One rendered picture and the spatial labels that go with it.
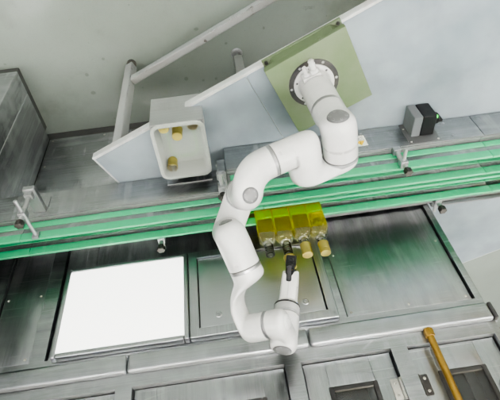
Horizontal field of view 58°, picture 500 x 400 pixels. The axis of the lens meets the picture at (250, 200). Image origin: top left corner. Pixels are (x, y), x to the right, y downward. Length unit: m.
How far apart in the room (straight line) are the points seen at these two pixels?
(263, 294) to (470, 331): 0.64
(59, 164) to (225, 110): 1.01
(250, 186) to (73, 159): 1.33
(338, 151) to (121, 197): 0.81
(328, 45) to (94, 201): 0.94
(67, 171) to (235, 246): 1.26
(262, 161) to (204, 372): 0.66
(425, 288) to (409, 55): 0.76
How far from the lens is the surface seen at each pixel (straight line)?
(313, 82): 1.36
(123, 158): 1.65
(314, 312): 1.47
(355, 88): 1.50
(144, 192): 1.64
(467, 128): 1.77
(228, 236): 1.12
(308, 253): 1.43
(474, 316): 1.57
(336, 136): 1.17
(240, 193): 1.08
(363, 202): 1.66
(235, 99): 1.51
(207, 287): 1.55
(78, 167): 2.21
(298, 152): 1.14
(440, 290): 1.63
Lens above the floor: 2.03
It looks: 46 degrees down
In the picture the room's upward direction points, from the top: 170 degrees clockwise
